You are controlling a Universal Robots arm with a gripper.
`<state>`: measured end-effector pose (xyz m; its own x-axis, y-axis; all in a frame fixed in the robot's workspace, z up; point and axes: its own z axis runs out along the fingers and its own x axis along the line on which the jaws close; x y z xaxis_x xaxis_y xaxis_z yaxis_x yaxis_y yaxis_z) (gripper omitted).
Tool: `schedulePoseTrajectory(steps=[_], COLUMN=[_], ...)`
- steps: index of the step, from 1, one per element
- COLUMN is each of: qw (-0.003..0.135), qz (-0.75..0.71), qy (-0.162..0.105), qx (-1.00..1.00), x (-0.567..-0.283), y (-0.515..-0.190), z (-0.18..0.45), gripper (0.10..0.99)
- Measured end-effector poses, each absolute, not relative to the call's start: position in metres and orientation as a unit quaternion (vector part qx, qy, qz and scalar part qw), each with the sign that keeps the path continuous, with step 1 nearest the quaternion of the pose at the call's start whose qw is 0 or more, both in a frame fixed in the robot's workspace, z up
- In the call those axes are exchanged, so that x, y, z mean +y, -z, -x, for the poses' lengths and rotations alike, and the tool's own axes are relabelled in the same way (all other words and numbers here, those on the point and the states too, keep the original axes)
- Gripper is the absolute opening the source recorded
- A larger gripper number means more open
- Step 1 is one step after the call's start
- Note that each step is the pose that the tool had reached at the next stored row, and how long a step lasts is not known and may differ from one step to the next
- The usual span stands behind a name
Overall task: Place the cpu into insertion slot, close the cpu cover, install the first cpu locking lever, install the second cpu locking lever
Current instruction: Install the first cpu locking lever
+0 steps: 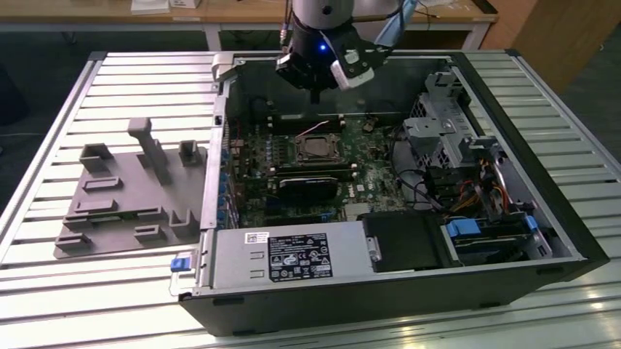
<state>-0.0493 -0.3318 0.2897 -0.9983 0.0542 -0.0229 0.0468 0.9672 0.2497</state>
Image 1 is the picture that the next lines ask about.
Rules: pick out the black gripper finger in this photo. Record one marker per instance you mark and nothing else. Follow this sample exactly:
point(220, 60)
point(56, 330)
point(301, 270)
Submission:
point(315, 96)

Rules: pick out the silver CPU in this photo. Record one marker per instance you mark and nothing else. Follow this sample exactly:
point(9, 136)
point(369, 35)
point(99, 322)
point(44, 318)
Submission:
point(318, 146)

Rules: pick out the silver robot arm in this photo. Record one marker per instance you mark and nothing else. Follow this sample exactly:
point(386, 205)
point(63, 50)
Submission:
point(315, 14)

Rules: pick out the black RAM slot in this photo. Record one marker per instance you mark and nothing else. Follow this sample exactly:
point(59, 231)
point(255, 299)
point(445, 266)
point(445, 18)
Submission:
point(291, 128)

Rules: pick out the CPU socket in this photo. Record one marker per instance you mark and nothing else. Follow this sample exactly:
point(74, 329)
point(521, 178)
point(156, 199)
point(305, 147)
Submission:
point(295, 160)

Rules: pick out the black drive bay cover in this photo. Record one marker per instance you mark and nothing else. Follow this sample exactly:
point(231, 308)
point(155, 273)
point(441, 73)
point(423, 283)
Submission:
point(407, 240)

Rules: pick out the RAM stick with green label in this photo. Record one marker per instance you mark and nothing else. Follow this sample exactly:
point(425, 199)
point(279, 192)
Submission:
point(291, 116)

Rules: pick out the black RAM stick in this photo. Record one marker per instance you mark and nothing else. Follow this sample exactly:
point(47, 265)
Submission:
point(310, 167)

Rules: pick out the black graphics card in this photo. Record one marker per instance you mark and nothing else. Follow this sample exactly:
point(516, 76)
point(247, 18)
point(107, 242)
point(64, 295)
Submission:
point(306, 189)

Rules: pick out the green motherboard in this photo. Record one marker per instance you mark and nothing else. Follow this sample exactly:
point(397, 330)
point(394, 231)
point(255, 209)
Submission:
point(373, 181)

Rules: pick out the metal drive cage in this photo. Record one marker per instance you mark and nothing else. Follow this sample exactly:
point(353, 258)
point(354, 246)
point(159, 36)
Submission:
point(437, 138)

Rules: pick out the silver chipset heatsink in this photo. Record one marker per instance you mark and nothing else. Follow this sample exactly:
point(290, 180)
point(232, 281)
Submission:
point(358, 211)

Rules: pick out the white box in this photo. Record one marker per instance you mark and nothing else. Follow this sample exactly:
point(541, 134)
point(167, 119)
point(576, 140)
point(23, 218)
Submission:
point(150, 6)

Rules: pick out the wooden desk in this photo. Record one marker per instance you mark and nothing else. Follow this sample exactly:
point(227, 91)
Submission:
point(96, 16)

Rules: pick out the hard disk in blue carrier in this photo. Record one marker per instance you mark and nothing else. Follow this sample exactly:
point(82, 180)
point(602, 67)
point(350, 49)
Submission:
point(464, 227)

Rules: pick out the grey power supply unit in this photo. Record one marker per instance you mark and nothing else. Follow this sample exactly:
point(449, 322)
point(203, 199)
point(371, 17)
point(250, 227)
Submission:
point(232, 261)

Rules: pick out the grey parts rack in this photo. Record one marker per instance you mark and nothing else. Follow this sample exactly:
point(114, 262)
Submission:
point(126, 203)

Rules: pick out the wooden cabinet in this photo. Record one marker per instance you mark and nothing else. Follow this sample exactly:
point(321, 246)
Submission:
point(557, 32)

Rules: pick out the blue case latch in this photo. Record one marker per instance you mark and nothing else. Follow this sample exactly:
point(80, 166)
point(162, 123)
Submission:
point(180, 263)

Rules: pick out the small blue clip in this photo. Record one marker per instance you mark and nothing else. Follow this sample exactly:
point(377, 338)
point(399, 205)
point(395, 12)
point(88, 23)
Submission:
point(530, 224)

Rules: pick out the black open PC case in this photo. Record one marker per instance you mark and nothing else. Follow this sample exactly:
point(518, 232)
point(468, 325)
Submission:
point(339, 309)

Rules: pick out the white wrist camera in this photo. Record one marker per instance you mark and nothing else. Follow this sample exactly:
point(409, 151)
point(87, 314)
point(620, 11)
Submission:
point(351, 78)

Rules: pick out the grey plastic bracket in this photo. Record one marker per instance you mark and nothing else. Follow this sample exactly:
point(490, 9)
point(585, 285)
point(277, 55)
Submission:
point(485, 147)

